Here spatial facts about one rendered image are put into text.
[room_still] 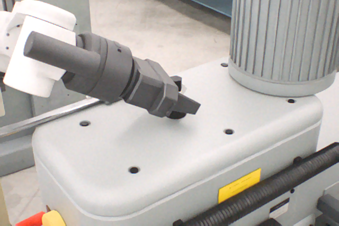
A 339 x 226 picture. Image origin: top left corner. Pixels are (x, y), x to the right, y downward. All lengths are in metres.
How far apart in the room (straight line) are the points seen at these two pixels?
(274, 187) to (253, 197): 0.04
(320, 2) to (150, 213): 0.42
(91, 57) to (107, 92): 0.07
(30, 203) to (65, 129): 2.80
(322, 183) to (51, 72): 0.62
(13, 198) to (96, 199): 2.99
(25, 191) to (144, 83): 3.01
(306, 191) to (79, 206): 0.50
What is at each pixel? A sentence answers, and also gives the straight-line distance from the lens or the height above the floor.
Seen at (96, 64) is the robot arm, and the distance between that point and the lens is 0.66.
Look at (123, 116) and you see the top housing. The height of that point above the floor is 1.89.
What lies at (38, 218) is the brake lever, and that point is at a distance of 0.91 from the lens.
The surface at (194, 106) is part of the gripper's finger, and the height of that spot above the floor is 1.92.
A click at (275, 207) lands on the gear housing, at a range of 0.94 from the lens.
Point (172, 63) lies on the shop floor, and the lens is 5.26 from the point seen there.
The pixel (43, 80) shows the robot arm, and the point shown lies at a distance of 0.68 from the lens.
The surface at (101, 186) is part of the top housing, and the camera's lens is 0.67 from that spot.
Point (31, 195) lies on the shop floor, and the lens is 3.64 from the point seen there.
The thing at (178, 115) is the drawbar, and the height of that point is 1.89.
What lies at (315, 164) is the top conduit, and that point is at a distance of 0.88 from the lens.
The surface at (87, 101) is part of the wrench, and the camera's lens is 0.85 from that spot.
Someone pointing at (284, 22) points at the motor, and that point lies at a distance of 0.83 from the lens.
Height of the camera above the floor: 2.32
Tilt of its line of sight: 30 degrees down
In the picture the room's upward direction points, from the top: straight up
